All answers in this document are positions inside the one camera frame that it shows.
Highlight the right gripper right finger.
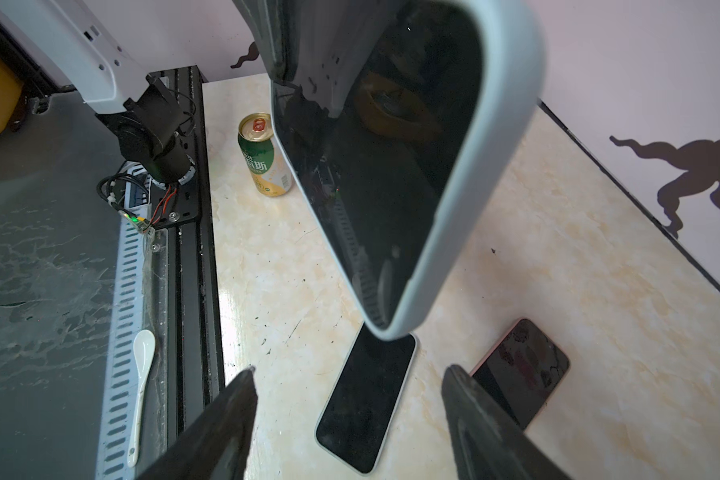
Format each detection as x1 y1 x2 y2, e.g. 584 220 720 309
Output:
441 365 568 479

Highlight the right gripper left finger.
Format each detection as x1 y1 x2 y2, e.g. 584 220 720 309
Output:
139 366 258 479

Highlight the light blue phone case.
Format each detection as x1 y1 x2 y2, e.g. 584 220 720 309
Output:
237 1 545 340

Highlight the black smartphone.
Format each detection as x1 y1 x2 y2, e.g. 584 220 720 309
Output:
273 1 483 329

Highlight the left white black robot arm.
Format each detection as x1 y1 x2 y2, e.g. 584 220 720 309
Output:
0 1 195 187

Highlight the phone with pink case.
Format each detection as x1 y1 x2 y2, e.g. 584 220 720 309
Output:
470 318 571 429

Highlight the phone with white case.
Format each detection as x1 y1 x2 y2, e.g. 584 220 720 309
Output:
315 326 418 476

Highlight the white plastic spoon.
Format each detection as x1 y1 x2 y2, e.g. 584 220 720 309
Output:
127 329 156 469

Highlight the green gold drink can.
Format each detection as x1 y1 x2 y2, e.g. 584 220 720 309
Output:
237 113 293 197

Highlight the white slotted cable duct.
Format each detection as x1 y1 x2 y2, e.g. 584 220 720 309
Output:
94 179 151 480

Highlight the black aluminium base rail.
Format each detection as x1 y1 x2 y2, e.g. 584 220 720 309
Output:
155 66 225 445

